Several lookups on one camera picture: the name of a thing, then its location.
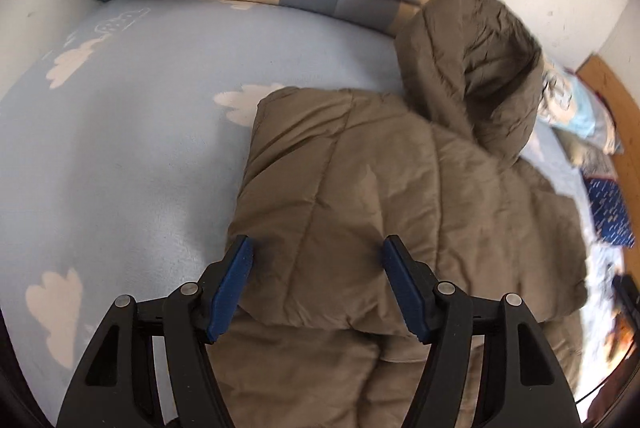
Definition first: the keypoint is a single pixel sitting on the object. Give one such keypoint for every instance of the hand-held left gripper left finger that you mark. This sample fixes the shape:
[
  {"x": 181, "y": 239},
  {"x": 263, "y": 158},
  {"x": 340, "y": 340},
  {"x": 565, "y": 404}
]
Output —
[{"x": 232, "y": 288}]

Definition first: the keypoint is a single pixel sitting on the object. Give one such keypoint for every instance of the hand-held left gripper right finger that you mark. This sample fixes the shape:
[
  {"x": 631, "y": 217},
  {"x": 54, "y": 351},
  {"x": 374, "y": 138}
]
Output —
[{"x": 400, "y": 288}]

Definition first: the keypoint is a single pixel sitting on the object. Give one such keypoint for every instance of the brown puffer jacket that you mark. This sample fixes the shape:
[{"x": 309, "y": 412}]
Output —
[{"x": 400, "y": 168}]

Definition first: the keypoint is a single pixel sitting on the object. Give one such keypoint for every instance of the blue cloud-print bed sheet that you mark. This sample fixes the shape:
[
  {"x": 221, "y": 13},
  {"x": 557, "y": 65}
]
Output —
[{"x": 125, "y": 158}]

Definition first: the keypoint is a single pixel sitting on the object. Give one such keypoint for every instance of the navy blue patterned pillow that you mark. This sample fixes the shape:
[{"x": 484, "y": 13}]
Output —
[{"x": 610, "y": 213}]

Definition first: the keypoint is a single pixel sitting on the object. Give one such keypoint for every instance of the beige pillow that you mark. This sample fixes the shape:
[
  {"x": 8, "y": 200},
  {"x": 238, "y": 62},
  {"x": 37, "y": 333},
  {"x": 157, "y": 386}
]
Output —
[{"x": 572, "y": 146}]

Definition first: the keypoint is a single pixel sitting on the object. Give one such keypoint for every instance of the grey striped pillow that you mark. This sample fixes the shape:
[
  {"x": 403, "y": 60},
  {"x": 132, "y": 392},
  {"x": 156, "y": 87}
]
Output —
[{"x": 600, "y": 166}]

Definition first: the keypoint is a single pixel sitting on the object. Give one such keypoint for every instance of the wooden headboard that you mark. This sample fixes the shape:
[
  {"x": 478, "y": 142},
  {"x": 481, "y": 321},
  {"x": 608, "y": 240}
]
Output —
[{"x": 617, "y": 93}]

